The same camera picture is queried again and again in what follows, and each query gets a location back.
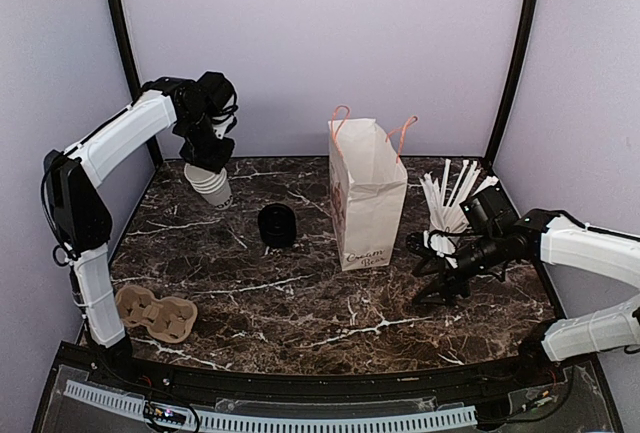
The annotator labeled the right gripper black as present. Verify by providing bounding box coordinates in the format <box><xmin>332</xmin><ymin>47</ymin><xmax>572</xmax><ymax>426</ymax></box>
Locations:
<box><xmin>413</xmin><ymin>229</ymin><xmax>505</xmax><ymax>305</ymax></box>

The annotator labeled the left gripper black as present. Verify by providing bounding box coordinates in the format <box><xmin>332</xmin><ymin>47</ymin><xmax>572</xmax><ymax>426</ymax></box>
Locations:
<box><xmin>179</xmin><ymin>109</ymin><xmax>236</xmax><ymax>172</ymax></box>

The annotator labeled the stack of white paper cups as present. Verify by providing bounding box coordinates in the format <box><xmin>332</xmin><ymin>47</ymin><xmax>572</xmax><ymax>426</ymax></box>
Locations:
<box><xmin>184</xmin><ymin>164</ymin><xmax>233</xmax><ymax>210</ymax></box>

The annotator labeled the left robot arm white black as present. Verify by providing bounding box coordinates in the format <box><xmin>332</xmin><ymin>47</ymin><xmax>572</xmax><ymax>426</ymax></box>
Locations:
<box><xmin>40</xmin><ymin>71</ymin><xmax>238</xmax><ymax>349</ymax></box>

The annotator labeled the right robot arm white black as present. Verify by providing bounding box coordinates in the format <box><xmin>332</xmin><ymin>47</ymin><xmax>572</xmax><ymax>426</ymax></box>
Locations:
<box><xmin>406</xmin><ymin>185</ymin><xmax>639</xmax><ymax>387</ymax></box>

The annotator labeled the white paper takeout bag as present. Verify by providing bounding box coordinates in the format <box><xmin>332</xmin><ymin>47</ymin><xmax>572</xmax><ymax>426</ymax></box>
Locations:
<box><xmin>328</xmin><ymin>105</ymin><xmax>418</xmax><ymax>271</ymax></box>

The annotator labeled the white cup holding straws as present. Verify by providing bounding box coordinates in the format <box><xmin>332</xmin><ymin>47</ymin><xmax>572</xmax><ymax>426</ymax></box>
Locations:
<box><xmin>424</xmin><ymin>222</ymin><xmax>467</xmax><ymax>255</ymax></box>

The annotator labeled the bundle of white wrapped straws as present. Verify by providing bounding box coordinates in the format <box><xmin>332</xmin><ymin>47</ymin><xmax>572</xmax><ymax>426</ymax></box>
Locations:
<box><xmin>419</xmin><ymin>159</ymin><xmax>499</xmax><ymax>233</ymax></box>

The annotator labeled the stack of black cup lids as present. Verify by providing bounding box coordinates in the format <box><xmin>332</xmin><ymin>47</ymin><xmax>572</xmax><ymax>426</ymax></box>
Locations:
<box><xmin>257</xmin><ymin>203</ymin><xmax>297</xmax><ymax>248</ymax></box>

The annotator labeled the brown cardboard cup carrier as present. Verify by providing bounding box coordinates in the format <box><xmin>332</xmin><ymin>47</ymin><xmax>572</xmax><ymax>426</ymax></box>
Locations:
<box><xmin>115</xmin><ymin>285</ymin><xmax>198</xmax><ymax>344</ymax></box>

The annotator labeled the white slotted cable duct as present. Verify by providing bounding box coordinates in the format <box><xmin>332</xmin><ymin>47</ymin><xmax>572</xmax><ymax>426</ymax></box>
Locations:
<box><xmin>63</xmin><ymin>380</ymin><xmax>478</xmax><ymax>432</ymax></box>

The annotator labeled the right black frame post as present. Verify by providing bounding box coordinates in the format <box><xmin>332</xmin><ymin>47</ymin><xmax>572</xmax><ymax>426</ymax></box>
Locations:
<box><xmin>480</xmin><ymin>0</ymin><xmax>546</xmax><ymax>169</ymax></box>

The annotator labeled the black frame post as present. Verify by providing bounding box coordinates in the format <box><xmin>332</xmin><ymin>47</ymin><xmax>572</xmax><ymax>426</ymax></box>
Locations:
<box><xmin>480</xmin><ymin>0</ymin><xmax>546</xmax><ymax>169</ymax></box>
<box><xmin>98</xmin><ymin>0</ymin><xmax>166</xmax><ymax>167</ymax></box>

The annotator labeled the left black frame post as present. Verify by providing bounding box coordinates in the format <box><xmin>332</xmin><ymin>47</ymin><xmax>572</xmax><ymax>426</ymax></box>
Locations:
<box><xmin>98</xmin><ymin>0</ymin><xmax>166</xmax><ymax>167</ymax></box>

